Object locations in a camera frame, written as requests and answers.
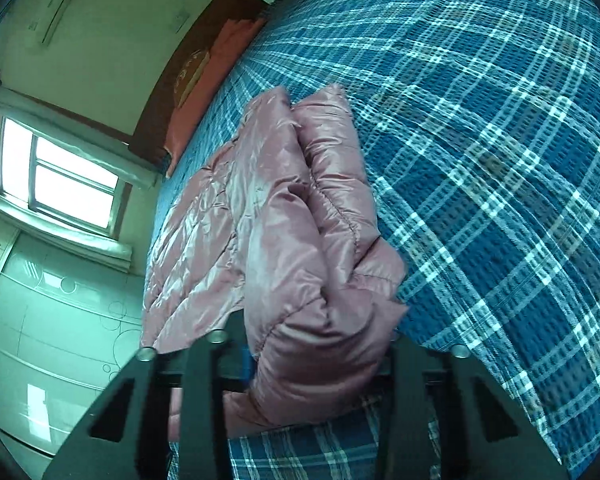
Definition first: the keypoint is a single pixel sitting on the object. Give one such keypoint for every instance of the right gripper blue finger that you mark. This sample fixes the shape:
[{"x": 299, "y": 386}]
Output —
[{"x": 248, "y": 366}]

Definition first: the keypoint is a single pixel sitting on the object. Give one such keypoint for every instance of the orange folded blanket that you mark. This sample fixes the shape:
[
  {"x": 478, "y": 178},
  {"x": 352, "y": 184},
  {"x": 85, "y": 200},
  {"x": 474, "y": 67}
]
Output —
[{"x": 232, "y": 41}]

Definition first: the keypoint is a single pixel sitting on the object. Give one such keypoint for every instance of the white wardrobe with circles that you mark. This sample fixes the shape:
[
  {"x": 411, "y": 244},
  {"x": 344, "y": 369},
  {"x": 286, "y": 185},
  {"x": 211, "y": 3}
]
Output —
[{"x": 67, "y": 326}]

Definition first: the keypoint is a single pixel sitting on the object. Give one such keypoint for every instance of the white wall switch plate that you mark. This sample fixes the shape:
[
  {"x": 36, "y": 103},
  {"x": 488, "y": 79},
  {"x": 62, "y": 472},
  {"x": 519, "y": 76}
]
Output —
[{"x": 178, "y": 21}]

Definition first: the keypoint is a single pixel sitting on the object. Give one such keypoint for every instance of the left window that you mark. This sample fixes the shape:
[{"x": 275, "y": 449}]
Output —
[{"x": 59, "y": 184}]

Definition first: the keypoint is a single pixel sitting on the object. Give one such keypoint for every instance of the dark wooden headboard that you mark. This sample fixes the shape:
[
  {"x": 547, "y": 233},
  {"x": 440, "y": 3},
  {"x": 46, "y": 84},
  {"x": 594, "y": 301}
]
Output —
[{"x": 150, "y": 131}]

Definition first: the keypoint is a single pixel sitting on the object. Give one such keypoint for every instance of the brown patterned pillow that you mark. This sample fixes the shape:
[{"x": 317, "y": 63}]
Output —
[{"x": 189, "y": 75}]

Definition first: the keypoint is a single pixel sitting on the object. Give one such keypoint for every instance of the pink quilted puffer jacket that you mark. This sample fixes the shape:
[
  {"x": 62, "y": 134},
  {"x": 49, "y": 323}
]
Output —
[{"x": 281, "y": 225}]

